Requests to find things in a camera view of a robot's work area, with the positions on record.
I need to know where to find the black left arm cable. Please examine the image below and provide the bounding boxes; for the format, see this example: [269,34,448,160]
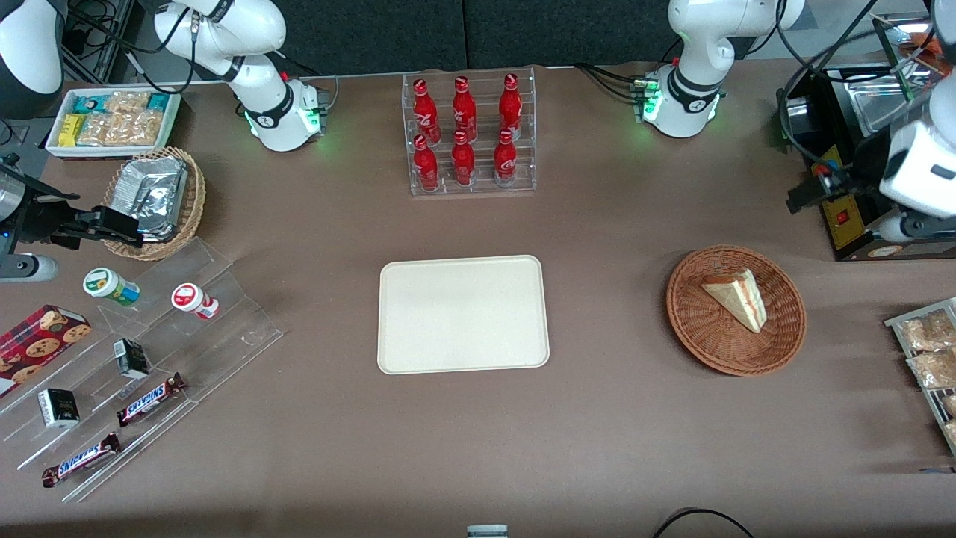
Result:
[774,0,908,147]

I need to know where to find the clear acrylic stepped display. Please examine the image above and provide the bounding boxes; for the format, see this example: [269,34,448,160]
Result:
[0,238,285,503]

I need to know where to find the clear bag of crackers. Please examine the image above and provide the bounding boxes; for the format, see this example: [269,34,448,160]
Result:
[104,90,151,114]
[78,112,114,147]
[106,110,164,147]

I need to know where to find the grey wire tray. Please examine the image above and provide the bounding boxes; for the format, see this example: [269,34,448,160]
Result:
[884,297,956,457]

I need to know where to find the cream plastic tray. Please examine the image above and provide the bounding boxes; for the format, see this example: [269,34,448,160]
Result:
[377,255,551,375]

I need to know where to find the red cookie box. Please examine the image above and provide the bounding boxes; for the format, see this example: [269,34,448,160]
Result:
[0,304,93,399]

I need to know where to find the orange fried food skewer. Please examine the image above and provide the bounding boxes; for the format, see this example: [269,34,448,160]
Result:
[896,24,939,59]

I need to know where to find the brown round wicker basket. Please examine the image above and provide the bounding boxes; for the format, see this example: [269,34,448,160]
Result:
[665,244,808,377]

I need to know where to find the black looped cable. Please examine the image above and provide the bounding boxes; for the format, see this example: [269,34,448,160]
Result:
[653,507,756,538]

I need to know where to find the clear acrylic bottle rack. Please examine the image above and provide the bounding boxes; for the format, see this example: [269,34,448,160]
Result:
[402,67,537,197]

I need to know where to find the light tan wicker basket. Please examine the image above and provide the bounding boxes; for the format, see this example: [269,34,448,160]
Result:
[102,146,207,262]

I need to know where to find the small black carton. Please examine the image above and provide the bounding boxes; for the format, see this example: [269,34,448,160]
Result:
[37,388,81,429]
[113,338,150,380]

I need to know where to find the white snack tray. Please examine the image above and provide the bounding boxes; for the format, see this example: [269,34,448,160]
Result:
[45,86,183,160]

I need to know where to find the black base cable bundle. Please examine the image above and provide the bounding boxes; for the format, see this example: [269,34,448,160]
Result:
[574,63,649,103]

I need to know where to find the red cola bottle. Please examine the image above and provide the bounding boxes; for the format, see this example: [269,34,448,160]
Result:
[499,72,524,140]
[451,131,477,187]
[494,129,518,186]
[452,75,478,143]
[413,134,440,191]
[413,78,441,145]

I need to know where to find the black food warmer cabinet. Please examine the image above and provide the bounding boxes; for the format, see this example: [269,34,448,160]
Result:
[775,13,956,262]

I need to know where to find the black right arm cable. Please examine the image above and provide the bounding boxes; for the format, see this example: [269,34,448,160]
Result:
[66,6,201,95]

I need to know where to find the silver foil packet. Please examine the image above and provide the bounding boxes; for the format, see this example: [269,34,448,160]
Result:
[114,156,189,226]
[131,215,184,242]

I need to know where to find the red lid white cup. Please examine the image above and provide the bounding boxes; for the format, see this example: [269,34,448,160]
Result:
[171,282,220,321]

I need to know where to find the Snickers bar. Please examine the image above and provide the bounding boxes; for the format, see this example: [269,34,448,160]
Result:
[41,432,122,488]
[116,372,187,427]

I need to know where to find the steel warmer pan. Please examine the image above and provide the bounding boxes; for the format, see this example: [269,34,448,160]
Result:
[844,75,936,137]

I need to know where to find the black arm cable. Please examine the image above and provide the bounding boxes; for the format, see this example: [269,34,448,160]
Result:
[66,6,201,95]
[774,0,908,147]

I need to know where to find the green lid white cup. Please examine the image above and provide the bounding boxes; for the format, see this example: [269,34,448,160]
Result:
[82,267,141,307]

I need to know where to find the triangular sandwich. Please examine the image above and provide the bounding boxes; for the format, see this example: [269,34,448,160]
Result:
[701,269,769,334]

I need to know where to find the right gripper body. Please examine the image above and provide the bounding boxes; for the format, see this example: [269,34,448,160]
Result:
[0,159,81,245]

